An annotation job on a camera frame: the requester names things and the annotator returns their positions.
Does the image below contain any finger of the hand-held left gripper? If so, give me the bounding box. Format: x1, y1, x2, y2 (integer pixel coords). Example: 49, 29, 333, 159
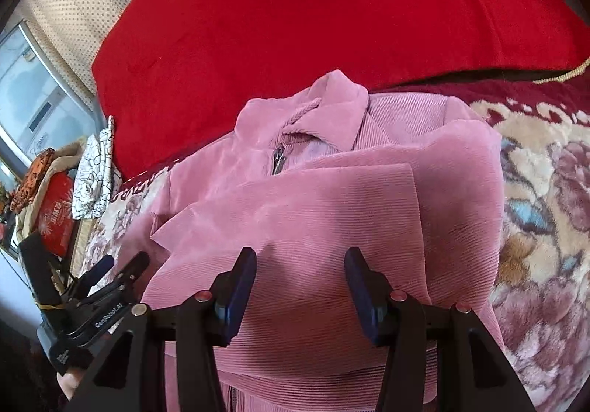
90, 252, 151, 300
74, 254, 116, 295

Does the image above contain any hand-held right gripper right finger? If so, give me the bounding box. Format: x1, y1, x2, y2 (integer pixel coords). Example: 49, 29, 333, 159
343, 247, 538, 412

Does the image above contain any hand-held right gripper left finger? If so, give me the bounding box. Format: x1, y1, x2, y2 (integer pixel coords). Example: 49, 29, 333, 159
65, 247, 257, 412

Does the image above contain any pink corduroy jacket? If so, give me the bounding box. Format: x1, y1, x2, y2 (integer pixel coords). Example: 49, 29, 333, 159
122, 69, 503, 412

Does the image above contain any red box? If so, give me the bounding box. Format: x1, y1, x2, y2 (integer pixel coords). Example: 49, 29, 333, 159
37, 174, 77, 256

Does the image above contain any black white patterned cloth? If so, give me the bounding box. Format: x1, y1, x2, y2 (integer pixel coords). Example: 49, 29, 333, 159
71, 115, 123, 220

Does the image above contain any orange patterned cloth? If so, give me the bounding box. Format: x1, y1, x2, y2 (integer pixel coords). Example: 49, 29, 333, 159
10, 149, 58, 212

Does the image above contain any beige cloth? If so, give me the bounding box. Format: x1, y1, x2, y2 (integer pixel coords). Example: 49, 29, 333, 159
18, 140, 88, 247

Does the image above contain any grey framed window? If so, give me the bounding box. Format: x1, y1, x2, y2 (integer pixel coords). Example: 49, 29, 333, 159
0, 20, 100, 177

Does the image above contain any red cream floral blanket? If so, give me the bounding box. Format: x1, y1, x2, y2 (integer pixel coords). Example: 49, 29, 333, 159
85, 64, 590, 412

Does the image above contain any cream dotted curtain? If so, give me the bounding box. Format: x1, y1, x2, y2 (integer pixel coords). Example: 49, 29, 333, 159
14, 0, 194, 108

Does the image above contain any folded red blanket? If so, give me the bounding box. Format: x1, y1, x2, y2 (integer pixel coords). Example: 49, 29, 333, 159
91, 0, 590, 177

